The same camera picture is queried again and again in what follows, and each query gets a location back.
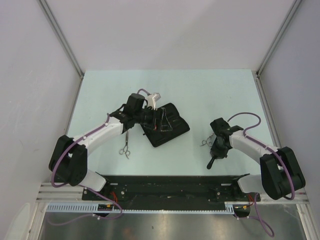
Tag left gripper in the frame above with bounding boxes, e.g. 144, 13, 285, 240
134, 106, 172, 132

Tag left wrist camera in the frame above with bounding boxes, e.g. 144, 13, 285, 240
146, 92, 161, 110

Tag left aluminium frame post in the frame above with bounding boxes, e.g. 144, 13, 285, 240
37, 0, 85, 80

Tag silver scissors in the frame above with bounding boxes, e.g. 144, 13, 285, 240
200, 136, 212, 147
119, 131, 131, 159

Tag right silver scissors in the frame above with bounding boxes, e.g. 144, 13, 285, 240
200, 136, 212, 147

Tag white cable duct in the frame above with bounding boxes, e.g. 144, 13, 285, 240
46, 202, 250, 214

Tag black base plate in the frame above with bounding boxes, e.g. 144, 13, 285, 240
81, 175, 261, 208

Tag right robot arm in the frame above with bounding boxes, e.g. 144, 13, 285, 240
206, 118, 306, 201

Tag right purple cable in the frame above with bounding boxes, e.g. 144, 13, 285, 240
227, 111, 296, 238

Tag aluminium frame post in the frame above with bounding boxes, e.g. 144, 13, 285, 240
255, 0, 304, 77
37, 0, 85, 80

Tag black zip tool case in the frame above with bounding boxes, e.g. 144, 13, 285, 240
140, 102, 190, 148

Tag black handle comb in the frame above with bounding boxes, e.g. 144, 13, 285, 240
206, 155, 217, 170

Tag right aluminium frame post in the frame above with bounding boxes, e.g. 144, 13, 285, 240
255, 0, 304, 77

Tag left silver scissors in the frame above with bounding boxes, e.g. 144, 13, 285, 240
119, 131, 131, 159

